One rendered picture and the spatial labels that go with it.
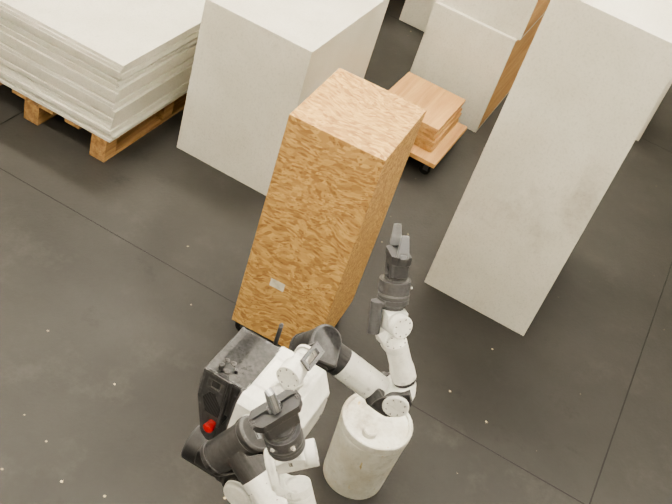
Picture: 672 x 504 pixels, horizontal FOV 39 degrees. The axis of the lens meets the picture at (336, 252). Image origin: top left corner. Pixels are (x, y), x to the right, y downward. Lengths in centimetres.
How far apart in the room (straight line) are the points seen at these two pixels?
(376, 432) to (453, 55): 329
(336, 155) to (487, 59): 281
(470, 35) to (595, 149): 208
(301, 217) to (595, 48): 147
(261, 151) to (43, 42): 126
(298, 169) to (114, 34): 174
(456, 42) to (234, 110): 183
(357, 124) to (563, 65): 106
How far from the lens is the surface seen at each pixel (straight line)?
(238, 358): 255
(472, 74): 646
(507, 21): 630
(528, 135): 457
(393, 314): 259
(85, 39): 516
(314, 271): 407
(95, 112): 523
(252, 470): 238
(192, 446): 284
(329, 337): 266
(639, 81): 435
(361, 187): 375
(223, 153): 539
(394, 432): 389
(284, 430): 210
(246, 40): 502
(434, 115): 599
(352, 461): 390
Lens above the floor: 322
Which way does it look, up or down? 39 degrees down
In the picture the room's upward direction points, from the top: 20 degrees clockwise
